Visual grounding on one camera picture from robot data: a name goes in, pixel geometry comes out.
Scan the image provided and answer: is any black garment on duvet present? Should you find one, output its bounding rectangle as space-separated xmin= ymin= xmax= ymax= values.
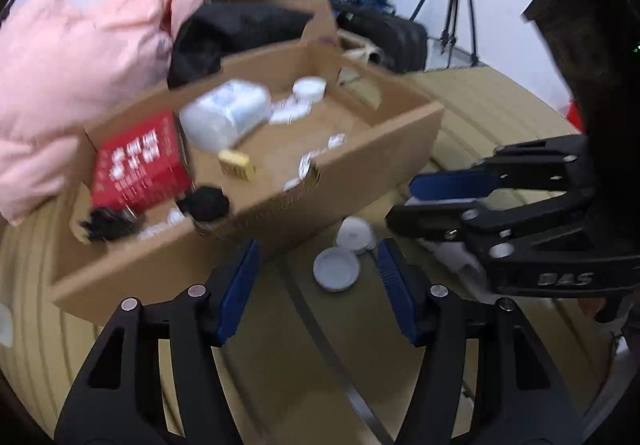
xmin=167 ymin=2 xmax=314 ymax=88

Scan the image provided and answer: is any small yellow box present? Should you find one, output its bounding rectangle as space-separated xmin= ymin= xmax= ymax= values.
xmin=218 ymin=149 xmax=256 ymax=184

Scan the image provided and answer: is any red printed box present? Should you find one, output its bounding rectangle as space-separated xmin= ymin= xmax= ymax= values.
xmin=90 ymin=111 xmax=196 ymax=214

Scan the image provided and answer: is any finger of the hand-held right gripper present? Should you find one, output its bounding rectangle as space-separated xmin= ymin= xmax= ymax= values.
xmin=386 ymin=190 xmax=591 ymax=247
xmin=408 ymin=134 xmax=591 ymax=201

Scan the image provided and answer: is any pink duvet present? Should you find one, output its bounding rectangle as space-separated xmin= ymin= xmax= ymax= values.
xmin=0 ymin=0 xmax=209 ymax=226

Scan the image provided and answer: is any white blue tissue pack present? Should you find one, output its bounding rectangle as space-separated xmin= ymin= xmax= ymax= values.
xmin=179 ymin=79 xmax=274 ymax=151

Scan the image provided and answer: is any shallow cardboard tray box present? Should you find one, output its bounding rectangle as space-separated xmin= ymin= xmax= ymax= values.
xmin=50 ymin=42 xmax=445 ymax=326

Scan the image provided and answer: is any red bucket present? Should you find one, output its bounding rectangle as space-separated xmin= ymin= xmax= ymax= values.
xmin=565 ymin=97 xmax=586 ymax=134

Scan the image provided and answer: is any pink white packet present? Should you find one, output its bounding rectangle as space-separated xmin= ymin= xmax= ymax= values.
xmin=434 ymin=239 xmax=487 ymax=277

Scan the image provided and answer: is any white round jar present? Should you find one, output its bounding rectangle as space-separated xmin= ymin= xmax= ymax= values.
xmin=335 ymin=217 xmax=377 ymax=256

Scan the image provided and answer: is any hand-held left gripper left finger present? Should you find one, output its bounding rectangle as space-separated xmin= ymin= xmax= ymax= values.
xmin=54 ymin=239 xmax=261 ymax=445

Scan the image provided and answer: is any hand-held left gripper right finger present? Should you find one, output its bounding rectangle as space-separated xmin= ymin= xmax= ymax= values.
xmin=377 ymin=238 xmax=584 ymax=445

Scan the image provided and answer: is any black suitcase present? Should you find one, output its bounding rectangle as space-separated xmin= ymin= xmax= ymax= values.
xmin=337 ymin=7 xmax=430 ymax=74

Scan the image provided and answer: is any small black pouch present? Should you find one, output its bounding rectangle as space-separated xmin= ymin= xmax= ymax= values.
xmin=177 ymin=186 xmax=231 ymax=224

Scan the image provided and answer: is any black cable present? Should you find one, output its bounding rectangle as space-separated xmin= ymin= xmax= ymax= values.
xmin=80 ymin=206 xmax=144 ymax=244

